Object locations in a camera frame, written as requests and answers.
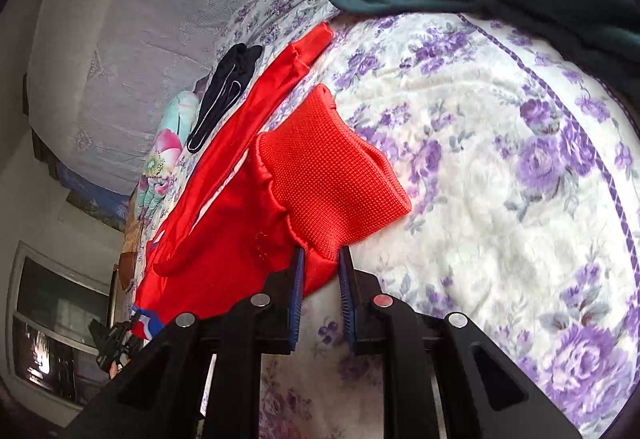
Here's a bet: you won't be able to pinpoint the white lace cover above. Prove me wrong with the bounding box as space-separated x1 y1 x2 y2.
27 0 281 195

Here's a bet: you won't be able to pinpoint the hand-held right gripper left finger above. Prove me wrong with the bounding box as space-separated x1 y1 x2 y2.
65 246 307 439

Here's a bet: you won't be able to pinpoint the black garment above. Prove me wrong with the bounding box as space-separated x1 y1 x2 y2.
186 43 264 154

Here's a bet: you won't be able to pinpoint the teal floral pillow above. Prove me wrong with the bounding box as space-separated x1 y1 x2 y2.
132 89 201 222

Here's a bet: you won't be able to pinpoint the red jacket with stripes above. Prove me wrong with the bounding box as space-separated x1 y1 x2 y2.
132 22 413 340

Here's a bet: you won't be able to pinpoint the blue patterned mattress side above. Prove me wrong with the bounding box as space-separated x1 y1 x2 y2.
54 163 132 231

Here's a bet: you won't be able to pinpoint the window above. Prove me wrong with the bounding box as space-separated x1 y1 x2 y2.
5 241 113 412

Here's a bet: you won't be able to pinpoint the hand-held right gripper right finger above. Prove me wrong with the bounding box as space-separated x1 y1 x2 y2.
338 246 583 439

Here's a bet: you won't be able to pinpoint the brown wooden bed frame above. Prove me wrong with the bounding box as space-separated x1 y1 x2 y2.
117 219 151 292

